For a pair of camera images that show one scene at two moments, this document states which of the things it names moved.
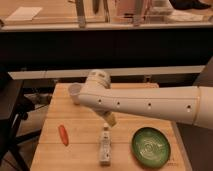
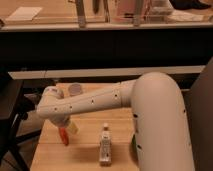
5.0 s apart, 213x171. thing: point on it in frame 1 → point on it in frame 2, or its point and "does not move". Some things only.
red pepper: x=63 y=134 does not move
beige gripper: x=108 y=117 → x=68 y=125
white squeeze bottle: x=105 y=158 does not move
